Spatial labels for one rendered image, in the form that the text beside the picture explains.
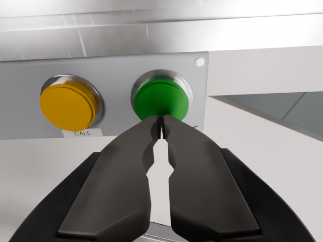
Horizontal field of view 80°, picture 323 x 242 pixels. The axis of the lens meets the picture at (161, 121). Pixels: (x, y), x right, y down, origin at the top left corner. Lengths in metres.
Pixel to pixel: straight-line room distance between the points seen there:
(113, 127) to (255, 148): 0.24
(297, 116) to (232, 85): 1.28
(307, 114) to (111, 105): 1.47
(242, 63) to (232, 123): 0.09
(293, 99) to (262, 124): 1.14
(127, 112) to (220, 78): 0.14
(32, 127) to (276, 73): 0.27
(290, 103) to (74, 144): 1.31
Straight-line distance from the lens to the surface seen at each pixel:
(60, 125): 0.17
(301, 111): 1.52
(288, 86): 0.30
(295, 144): 0.36
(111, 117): 0.16
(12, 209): 0.53
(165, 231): 0.47
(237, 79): 0.27
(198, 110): 0.16
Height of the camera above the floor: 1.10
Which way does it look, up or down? 58 degrees down
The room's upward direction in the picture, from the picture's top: 179 degrees counter-clockwise
